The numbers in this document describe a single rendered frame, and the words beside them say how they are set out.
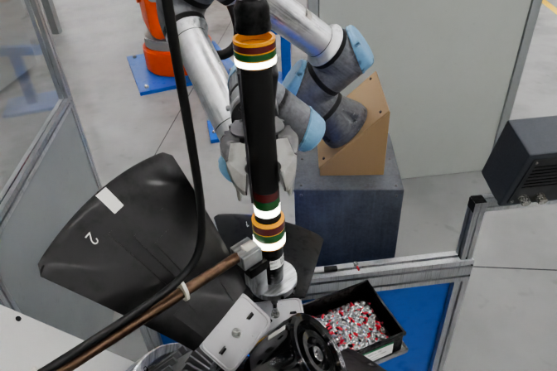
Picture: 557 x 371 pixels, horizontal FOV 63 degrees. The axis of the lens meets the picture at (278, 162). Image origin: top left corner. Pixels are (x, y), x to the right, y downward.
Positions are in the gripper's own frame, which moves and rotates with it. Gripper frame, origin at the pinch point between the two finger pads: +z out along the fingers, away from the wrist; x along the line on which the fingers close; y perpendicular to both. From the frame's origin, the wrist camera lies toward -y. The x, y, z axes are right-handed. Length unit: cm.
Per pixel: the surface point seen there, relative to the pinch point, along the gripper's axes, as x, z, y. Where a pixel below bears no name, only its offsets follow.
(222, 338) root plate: 7.3, 4.4, 22.1
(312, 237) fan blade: -9.8, -24.5, 33.3
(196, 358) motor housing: 12.1, 1.6, 29.9
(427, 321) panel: -47, -40, 88
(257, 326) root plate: 2.6, 2.7, 22.8
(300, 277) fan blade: -5.3, -11.0, 29.3
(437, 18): -101, -182, 43
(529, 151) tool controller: -58, -33, 24
